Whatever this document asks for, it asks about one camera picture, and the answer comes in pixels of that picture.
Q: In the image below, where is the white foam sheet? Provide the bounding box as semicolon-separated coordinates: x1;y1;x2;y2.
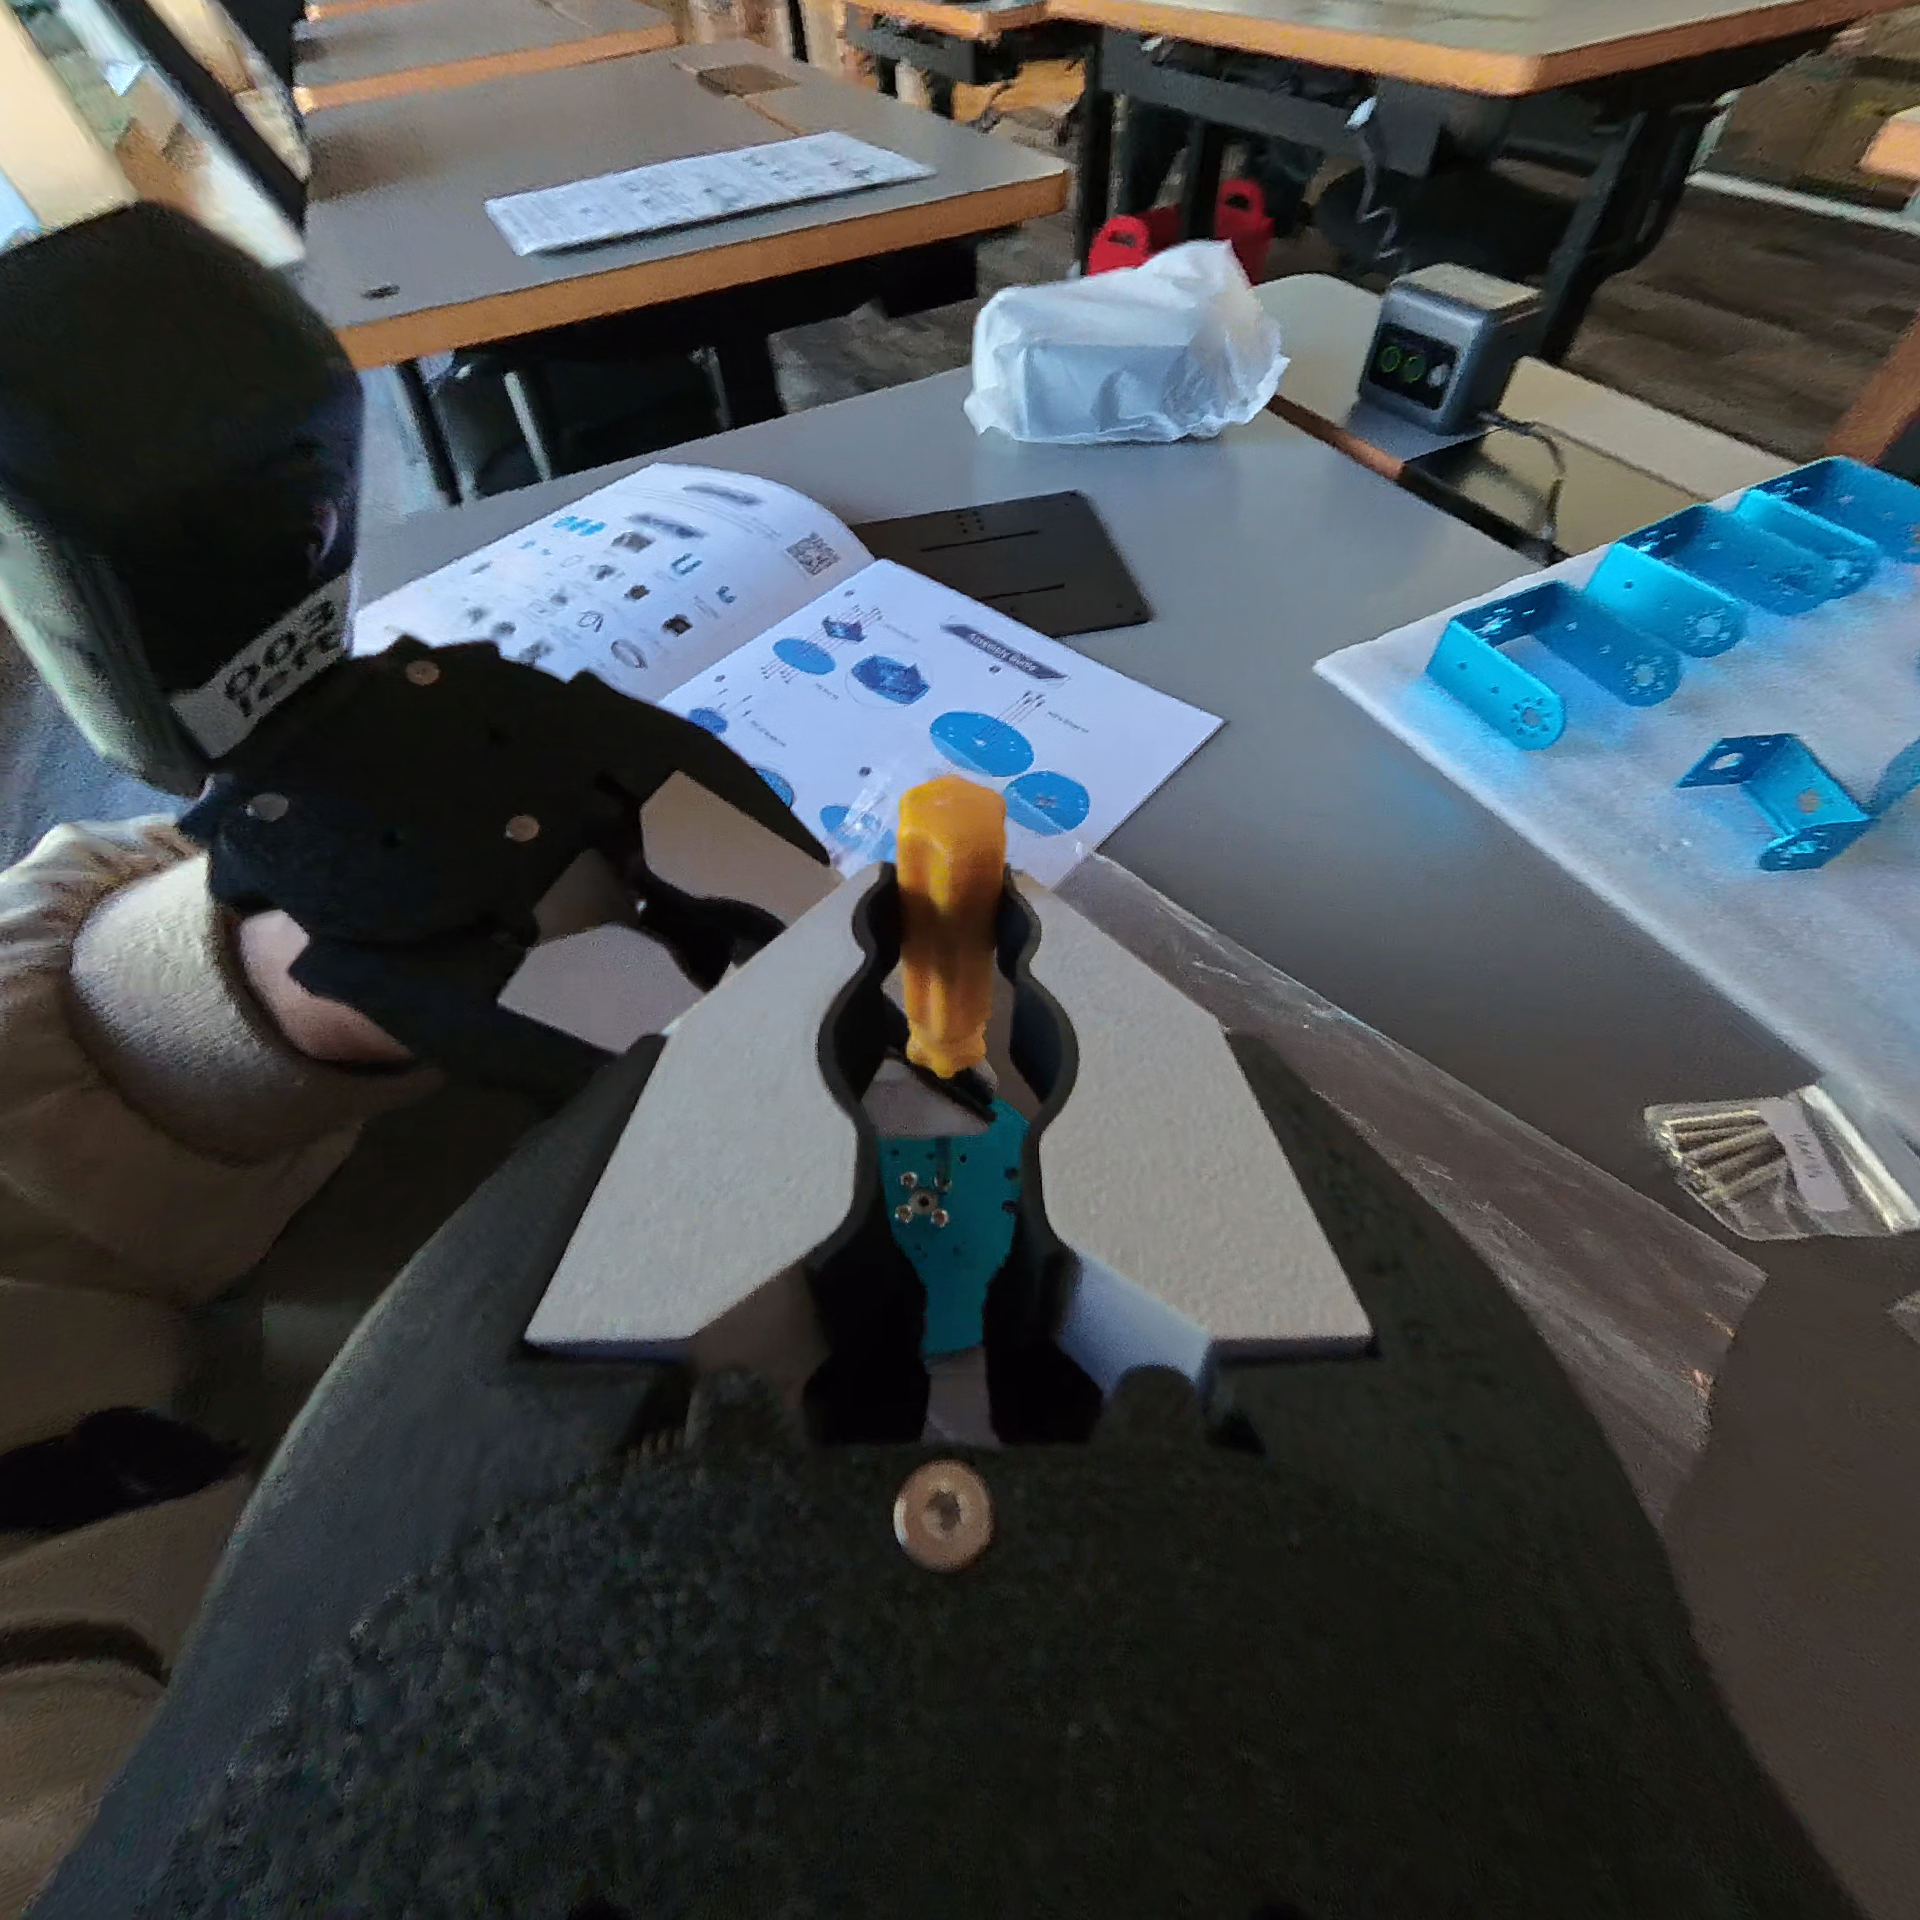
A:
1313;481;1920;1157

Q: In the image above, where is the yellow-handled screwdriver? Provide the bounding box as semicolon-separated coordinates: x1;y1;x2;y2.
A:
896;778;1011;1119

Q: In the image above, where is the person's left forearm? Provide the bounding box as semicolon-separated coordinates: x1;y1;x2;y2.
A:
0;817;453;1307

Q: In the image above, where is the black metal plate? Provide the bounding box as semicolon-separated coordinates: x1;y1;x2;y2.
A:
852;489;1152;636

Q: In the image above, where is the white assembly instruction sheet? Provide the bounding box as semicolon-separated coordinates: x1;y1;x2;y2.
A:
352;462;1227;887

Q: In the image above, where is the printed paper sheet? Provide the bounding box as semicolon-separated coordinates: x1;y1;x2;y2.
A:
484;131;940;257

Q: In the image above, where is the black charger cable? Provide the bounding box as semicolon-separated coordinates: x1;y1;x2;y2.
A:
1476;411;1567;564

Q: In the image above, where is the person's left hand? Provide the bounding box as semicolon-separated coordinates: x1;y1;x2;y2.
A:
231;907;423;1069

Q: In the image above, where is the clear plastic bag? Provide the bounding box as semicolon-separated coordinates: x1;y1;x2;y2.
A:
815;756;1771;1518

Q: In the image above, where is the pile of small screw bags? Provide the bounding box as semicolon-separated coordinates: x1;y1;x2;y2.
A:
1640;1087;1920;1238

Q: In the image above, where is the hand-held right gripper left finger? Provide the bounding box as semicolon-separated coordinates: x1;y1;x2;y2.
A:
521;863;927;1445

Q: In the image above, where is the small grey charger device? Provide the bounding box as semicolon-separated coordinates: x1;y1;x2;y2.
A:
1357;262;1548;437

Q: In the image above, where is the white plastic-wrapped bundle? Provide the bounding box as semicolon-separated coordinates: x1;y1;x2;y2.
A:
965;241;1292;449

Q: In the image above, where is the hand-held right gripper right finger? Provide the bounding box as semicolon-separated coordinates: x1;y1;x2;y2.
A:
995;870;1376;1450

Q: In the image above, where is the blue round metal disc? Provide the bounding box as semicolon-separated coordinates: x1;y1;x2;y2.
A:
873;1095;1038;1361

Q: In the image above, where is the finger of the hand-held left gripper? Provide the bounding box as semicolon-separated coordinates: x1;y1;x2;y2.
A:
633;769;840;917
496;918;782;1055

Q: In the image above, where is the person's beige jacket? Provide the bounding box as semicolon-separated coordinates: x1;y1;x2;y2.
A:
0;1275;301;1907

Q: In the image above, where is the small blue U bracket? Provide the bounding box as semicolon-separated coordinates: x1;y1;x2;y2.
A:
1676;732;1877;873

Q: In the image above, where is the blue metal U bracket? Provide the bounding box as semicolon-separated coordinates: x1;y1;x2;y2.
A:
1696;502;1884;618
1582;539;1758;663
1424;583;1683;751
1784;458;1920;564

